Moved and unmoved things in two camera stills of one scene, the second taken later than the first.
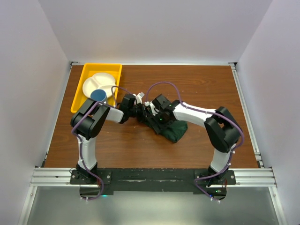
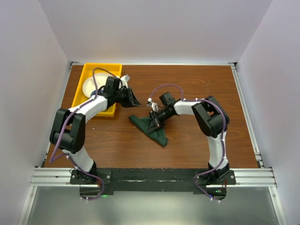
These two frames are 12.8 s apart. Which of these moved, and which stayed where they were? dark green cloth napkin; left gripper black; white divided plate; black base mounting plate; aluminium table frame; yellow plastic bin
Moved: left gripper black; dark green cloth napkin
Stayed: aluminium table frame; white divided plate; yellow plastic bin; black base mounting plate
